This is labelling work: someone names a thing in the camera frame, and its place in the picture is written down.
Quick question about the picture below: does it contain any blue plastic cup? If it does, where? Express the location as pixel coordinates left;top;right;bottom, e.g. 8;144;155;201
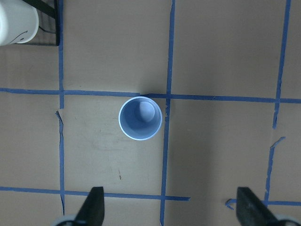
118;97;163;141

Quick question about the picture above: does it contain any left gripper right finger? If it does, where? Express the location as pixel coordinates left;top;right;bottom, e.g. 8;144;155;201
236;186;299;226

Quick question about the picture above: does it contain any white mug right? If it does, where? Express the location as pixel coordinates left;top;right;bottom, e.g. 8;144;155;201
0;0;39;46

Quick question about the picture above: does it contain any black wire mug rack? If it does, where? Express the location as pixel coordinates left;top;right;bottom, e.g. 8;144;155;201
24;0;60;46

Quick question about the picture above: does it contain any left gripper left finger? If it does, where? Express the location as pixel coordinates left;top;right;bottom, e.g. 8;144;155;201
52;186;105;226

